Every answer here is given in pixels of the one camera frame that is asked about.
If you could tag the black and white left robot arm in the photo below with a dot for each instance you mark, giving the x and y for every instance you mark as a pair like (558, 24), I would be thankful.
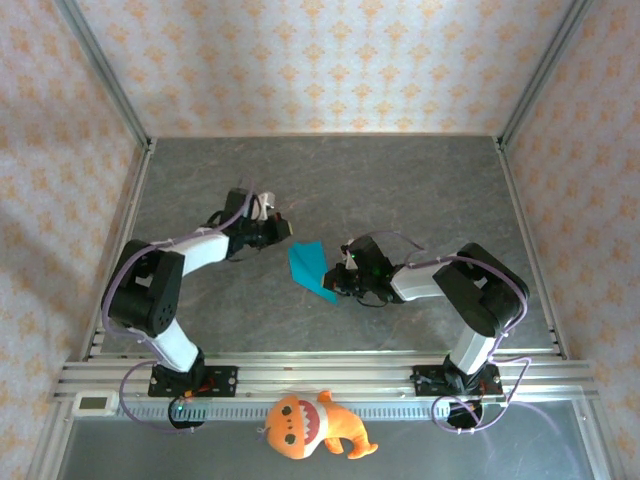
(145, 295)

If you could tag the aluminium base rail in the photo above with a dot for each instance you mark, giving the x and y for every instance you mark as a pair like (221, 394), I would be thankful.
(325, 372)

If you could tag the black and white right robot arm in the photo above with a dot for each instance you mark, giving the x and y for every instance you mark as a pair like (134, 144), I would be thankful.
(490, 295)

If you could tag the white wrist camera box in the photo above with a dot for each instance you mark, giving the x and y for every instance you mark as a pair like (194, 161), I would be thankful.
(266, 202)
(346, 252)

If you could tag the blue paper sheet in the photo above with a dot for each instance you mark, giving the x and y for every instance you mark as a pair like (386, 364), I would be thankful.
(305, 262)

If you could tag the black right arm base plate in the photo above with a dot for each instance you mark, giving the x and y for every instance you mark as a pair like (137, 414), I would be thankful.
(430, 381)

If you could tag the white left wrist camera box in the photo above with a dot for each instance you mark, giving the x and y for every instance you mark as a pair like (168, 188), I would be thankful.
(266, 202)

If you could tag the aluminium frame post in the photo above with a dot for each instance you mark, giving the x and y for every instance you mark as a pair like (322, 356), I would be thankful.
(105, 75)
(545, 75)

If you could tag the aluminium table side rail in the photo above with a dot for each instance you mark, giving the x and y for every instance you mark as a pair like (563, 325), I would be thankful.
(127, 225)
(525, 235)

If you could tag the orange shark plush toy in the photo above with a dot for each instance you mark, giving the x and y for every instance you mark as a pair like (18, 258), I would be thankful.
(300, 425)

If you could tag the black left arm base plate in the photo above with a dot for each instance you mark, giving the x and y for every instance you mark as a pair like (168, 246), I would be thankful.
(225, 380)

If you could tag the small white display device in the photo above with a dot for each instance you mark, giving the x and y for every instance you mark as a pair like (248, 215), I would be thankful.
(94, 403)

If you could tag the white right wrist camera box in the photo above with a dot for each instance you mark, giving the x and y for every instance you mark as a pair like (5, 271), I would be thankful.
(346, 252)

